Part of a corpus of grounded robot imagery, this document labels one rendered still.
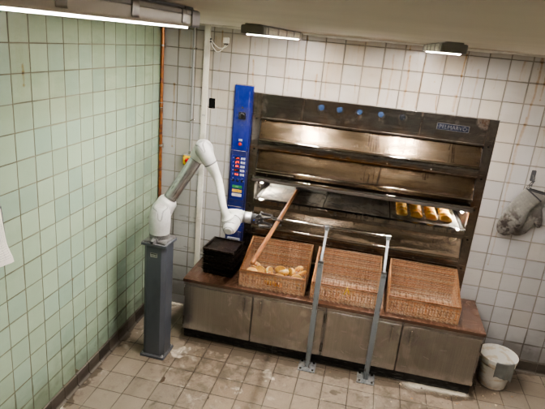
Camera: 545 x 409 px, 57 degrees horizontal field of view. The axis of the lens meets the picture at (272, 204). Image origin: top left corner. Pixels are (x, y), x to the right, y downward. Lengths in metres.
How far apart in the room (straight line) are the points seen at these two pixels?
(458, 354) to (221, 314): 1.92
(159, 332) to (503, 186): 2.96
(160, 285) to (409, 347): 2.00
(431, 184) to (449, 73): 0.88
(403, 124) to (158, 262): 2.20
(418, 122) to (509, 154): 0.74
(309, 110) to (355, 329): 1.81
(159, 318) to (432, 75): 2.84
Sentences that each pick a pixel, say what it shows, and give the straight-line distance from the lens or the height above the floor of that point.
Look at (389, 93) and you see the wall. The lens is 4.17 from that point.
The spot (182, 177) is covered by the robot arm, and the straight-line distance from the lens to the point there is 3.97.
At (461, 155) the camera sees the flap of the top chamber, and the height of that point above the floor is 1.80.
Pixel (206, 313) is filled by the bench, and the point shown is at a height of 0.29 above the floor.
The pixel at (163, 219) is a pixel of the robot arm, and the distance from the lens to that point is 3.85.
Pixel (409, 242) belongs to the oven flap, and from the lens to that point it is 4.45.
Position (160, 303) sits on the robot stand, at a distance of 4.11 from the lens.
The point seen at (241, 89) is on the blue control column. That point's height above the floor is 2.11.
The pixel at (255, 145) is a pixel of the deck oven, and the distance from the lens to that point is 4.36.
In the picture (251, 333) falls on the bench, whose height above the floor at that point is 0.19.
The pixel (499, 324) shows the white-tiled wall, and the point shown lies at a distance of 4.85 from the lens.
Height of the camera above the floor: 2.54
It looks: 18 degrees down
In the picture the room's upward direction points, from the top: 5 degrees clockwise
